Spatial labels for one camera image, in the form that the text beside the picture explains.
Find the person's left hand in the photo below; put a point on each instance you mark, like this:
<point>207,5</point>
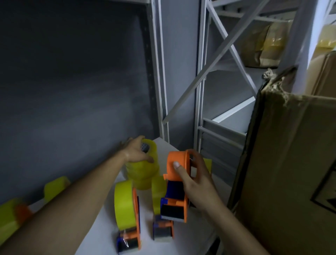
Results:
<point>132,153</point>

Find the person's right hand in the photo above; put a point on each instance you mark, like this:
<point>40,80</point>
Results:
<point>200,189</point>

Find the person's left thumb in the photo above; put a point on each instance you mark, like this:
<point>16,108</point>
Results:
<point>147,158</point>

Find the person's right thumb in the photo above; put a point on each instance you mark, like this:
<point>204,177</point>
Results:
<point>181,172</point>

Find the person's left forearm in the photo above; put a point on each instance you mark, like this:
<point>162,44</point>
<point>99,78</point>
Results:
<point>65,210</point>

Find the person's right forearm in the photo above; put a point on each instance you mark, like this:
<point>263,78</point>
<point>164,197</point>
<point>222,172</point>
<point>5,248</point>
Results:
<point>233,233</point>

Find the orange dispenser with yellow tape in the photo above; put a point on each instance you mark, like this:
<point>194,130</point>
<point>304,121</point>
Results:
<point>124,202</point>
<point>158,191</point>
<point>9,218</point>

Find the grey metal shelf rack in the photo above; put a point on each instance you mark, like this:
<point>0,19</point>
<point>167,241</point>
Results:
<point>157,65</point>

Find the large torn cardboard box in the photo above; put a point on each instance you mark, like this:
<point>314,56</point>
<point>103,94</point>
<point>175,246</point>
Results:
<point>283,170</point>

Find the white metal shelf rack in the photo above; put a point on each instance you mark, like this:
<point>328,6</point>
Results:
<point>223,47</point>

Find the brown wrapped package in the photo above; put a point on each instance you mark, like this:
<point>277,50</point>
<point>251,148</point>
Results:
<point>265,44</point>

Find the yellow wrapped package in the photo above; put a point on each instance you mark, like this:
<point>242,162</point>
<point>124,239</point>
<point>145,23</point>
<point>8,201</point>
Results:
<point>326,38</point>

